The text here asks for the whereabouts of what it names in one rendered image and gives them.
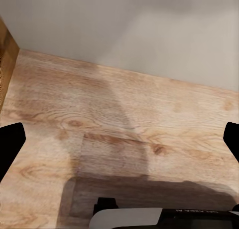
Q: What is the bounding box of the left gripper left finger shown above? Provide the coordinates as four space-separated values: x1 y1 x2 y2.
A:
0 122 26 182

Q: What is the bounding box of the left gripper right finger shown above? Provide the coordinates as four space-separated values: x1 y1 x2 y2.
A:
223 122 239 162

